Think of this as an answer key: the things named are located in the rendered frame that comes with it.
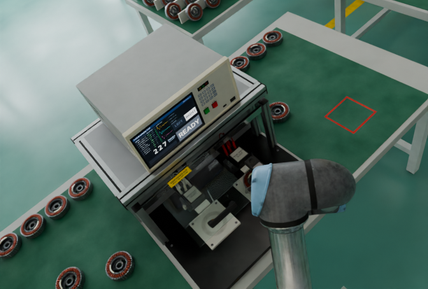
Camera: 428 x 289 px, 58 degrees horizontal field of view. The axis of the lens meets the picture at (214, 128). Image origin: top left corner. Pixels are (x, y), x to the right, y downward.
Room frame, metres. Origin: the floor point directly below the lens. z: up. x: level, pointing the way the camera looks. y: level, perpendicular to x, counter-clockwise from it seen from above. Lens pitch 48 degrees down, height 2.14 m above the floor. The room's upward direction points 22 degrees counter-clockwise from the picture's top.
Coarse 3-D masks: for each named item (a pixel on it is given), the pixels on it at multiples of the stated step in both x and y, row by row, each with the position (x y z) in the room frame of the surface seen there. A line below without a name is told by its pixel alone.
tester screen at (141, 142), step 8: (184, 104) 0.94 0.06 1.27; (192, 104) 0.95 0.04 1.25; (168, 112) 0.91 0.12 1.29; (176, 112) 0.92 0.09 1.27; (184, 112) 0.93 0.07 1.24; (160, 120) 0.90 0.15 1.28; (168, 120) 0.91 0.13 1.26; (176, 120) 0.92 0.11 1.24; (152, 128) 0.89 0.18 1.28; (160, 128) 0.90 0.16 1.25; (168, 128) 0.90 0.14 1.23; (144, 136) 0.87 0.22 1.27; (152, 136) 0.88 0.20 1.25; (160, 136) 0.89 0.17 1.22; (168, 136) 0.90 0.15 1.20; (176, 136) 0.91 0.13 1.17; (136, 144) 0.86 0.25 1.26; (144, 144) 0.87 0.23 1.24; (152, 144) 0.87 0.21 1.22; (168, 144) 0.89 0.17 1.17; (176, 144) 0.90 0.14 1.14; (144, 152) 0.86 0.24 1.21; (152, 152) 0.87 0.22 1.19
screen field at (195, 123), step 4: (196, 116) 0.95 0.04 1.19; (192, 120) 0.94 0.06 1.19; (196, 120) 0.95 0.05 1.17; (200, 120) 0.95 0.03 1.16; (188, 124) 0.93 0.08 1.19; (192, 124) 0.94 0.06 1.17; (196, 124) 0.94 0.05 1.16; (200, 124) 0.95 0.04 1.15; (184, 128) 0.92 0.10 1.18; (188, 128) 0.93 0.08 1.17; (192, 128) 0.94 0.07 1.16; (196, 128) 0.94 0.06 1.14; (176, 132) 0.91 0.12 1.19; (180, 132) 0.92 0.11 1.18; (184, 132) 0.92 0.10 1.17; (188, 132) 0.93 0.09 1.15; (180, 136) 0.91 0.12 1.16; (184, 136) 0.92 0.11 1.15; (180, 140) 0.91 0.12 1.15
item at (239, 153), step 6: (222, 150) 1.00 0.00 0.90; (228, 150) 0.99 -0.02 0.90; (234, 150) 0.96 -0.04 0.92; (240, 150) 0.95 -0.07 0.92; (228, 156) 0.95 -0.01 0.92; (234, 156) 0.93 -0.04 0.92; (240, 156) 0.92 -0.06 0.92; (246, 156) 0.91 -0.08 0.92; (228, 162) 0.98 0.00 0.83; (234, 162) 0.91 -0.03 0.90; (240, 162) 0.90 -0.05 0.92; (240, 168) 0.89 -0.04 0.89; (246, 168) 0.88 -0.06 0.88
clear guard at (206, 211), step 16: (192, 160) 0.87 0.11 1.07; (208, 160) 0.85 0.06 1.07; (192, 176) 0.81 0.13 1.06; (208, 176) 0.78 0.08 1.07; (224, 176) 0.76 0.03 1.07; (160, 192) 0.79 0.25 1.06; (176, 192) 0.77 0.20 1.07; (192, 192) 0.74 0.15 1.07; (208, 192) 0.72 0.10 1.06; (224, 192) 0.70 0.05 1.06; (240, 192) 0.69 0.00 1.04; (176, 208) 0.71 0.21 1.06; (192, 208) 0.69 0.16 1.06; (208, 208) 0.66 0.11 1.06; (224, 208) 0.66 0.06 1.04; (240, 208) 0.65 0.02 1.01; (192, 224) 0.63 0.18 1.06; (224, 224) 0.62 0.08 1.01
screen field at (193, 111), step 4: (192, 108) 0.95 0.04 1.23; (188, 112) 0.94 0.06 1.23; (192, 112) 0.95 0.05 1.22; (196, 112) 0.95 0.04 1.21; (184, 116) 0.93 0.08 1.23; (188, 116) 0.94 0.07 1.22; (180, 120) 0.92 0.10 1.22; (184, 120) 0.93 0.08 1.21; (176, 124) 0.92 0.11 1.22; (180, 124) 0.92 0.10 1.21; (176, 128) 0.91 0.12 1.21
